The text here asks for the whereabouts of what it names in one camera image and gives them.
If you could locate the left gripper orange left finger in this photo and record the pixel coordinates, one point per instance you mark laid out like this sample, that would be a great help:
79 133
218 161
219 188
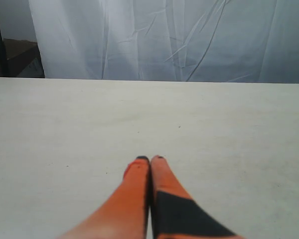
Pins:
124 215

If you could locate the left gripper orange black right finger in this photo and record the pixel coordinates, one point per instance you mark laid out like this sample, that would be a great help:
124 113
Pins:
175 214

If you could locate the white wrinkled backdrop curtain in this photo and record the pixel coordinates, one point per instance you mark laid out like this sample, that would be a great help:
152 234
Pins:
169 40

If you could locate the brown cardboard box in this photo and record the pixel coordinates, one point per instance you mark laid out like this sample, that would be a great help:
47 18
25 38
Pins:
23 58

